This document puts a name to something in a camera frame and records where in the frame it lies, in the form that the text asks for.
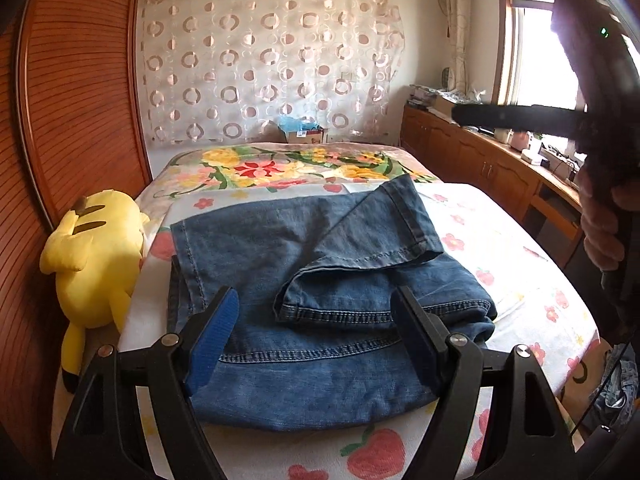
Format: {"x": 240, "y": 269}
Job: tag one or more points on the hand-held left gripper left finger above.
{"x": 210, "y": 345}

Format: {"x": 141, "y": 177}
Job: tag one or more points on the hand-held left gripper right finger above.
{"x": 417, "y": 345}

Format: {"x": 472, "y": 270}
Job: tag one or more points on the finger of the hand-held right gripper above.
{"x": 515, "y": 116}

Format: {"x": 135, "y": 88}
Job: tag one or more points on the blue denim pants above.
{"x": 300, "y": 375}

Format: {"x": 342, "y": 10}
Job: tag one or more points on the person's right hand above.
{"x": 600, "y": 225}

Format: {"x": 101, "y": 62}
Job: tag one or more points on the white cup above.
{"x": 503, "y": 135}

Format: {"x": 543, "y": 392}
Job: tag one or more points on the white tissue box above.
{"x": 532, "y": 156}

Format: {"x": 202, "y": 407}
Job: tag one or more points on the wooden framed window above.
{"x": 525, "y": 60}

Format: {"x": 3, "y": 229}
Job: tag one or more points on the power strip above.
{"x": 559, "y": 153}

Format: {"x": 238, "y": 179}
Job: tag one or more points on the long wooden cabinet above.
{"x": 475, "y": 160}

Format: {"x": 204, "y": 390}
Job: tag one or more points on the flat cardboard box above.
{"x": 445, "y": 105}

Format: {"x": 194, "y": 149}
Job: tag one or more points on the stack of papers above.
{"x": 424, "y": 95}

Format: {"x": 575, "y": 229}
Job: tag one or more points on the patterned window curtain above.
{"x": 457, "y": 25}

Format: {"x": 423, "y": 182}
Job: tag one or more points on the white flower print sheet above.
{"x": 500, "y": 260}

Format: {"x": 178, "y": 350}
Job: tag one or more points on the yellow plush toy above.
{"x": 95, "y": 260}

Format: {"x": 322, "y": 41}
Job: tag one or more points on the floral bed blanket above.
{"x": 260, "y": 167}

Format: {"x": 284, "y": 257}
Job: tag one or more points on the pile of denim clothes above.
{"x": 622, "y": 380}

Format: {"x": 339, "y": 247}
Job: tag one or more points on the cardboard box with blue bag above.
{"x": 305, "y": 136}

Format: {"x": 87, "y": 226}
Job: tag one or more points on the circle patterned sheer curtain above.
{"x": 260, "y": 60}

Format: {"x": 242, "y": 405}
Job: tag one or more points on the wooden headboard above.
{"x": 75, "y": 110}

